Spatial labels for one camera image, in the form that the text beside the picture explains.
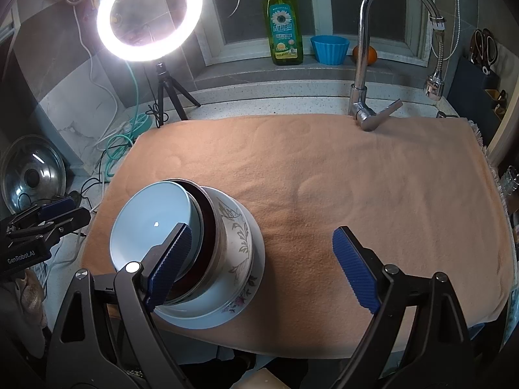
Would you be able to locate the window frame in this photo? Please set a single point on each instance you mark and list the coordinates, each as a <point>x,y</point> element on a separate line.
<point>316,4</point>

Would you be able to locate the pale blue ceramic bowl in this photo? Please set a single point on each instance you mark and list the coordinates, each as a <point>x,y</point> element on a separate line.
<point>150,219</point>

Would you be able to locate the stainless steel bowl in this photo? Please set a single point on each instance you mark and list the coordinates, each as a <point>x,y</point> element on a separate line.
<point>209,231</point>

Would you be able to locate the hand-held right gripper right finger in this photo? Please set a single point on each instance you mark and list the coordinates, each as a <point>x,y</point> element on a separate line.
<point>357,267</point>

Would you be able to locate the white plate with branch pattern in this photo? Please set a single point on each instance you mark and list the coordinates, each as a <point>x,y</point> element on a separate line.
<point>237,231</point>

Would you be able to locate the green dish soap bottle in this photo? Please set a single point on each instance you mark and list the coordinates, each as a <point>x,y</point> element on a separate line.
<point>282,28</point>

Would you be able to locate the clear drinking glass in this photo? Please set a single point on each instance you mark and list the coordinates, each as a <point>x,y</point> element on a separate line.
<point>511,182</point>

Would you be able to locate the person's left forearm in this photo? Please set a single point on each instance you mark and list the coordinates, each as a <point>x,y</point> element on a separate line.
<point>32,298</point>

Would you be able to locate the beige foam block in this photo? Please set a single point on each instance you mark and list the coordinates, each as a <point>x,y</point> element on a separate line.
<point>271,381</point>

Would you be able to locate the black scissors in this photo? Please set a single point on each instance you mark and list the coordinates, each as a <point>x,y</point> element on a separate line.
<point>488,46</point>

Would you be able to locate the dark blue knife block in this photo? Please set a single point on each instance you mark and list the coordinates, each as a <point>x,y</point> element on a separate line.
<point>472,89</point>

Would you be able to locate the chrome faucet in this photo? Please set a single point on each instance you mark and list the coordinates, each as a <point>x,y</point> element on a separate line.
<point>361,69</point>

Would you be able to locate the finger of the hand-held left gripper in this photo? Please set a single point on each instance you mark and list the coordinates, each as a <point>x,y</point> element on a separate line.
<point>69,221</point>
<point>56,207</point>

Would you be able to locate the peach towel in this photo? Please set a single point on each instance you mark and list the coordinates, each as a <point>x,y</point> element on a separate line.
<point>324,170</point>

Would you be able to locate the steel pot lid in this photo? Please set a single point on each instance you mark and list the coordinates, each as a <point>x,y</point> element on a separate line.
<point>40,162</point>

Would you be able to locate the blue fluted cup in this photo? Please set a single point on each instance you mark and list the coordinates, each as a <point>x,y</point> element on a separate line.
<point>330,50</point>

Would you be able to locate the orange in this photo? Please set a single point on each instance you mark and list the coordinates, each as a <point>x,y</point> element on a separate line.
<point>372,54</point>

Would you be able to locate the flexible faucet sprayer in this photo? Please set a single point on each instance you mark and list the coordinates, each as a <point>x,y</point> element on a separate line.
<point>434,87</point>

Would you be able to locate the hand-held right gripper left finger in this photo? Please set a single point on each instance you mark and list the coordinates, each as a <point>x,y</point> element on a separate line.
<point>170,263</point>

